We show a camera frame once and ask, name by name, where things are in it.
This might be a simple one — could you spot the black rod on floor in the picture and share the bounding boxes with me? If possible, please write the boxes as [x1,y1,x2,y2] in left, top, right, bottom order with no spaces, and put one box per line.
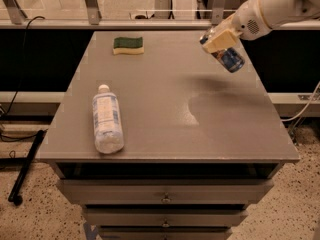
[8,130,45,206]

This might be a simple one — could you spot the blue silver redbull can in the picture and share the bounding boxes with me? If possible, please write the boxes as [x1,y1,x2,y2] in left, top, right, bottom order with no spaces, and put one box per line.
[199,28,245,73]

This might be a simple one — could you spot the metal railing beam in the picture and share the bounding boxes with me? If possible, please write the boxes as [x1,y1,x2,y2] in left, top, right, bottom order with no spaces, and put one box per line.
[0,18,320,31]

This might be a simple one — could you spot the grey drawer cabinet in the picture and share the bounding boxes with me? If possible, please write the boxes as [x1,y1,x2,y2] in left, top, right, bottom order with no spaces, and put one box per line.
[38,31,299,233]

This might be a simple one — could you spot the white cable on right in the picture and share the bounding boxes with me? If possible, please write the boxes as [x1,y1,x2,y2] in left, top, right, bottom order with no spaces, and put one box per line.
[280,82,320,123]

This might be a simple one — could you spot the black cable on left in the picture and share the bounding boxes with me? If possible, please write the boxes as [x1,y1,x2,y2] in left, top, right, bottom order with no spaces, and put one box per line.
[0,15,46,143]

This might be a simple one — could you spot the top grey drawer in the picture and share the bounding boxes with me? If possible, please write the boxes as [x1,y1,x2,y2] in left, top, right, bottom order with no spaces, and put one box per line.
[57,179,273,205]

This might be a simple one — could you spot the green yellow sponge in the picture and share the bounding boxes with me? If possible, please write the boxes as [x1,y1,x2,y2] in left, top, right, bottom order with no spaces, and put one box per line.
[113,37,144,55]

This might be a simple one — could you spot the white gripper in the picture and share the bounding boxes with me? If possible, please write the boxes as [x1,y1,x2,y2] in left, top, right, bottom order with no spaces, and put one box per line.
[202,0,271,53]

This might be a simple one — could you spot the bottom grey drawer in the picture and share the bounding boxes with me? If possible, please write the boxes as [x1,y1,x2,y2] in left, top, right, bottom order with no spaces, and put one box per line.
[99,230,232,240]

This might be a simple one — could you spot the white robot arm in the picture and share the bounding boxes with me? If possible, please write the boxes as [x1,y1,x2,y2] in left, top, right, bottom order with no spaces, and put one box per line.
[200,0,320,53]

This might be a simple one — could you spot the clear plastic water bottle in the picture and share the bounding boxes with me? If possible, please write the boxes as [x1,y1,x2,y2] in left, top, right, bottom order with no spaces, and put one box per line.
[92,84,124,154]

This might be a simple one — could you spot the middle grey drawer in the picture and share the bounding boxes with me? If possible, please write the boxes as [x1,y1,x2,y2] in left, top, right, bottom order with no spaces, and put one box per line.
[83,208,248,227]

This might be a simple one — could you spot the grey drawer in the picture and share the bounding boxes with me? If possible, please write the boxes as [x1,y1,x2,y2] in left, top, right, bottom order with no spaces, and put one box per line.
[83,208,248,227]
[57,179,273,205]
[99,230,232,240]

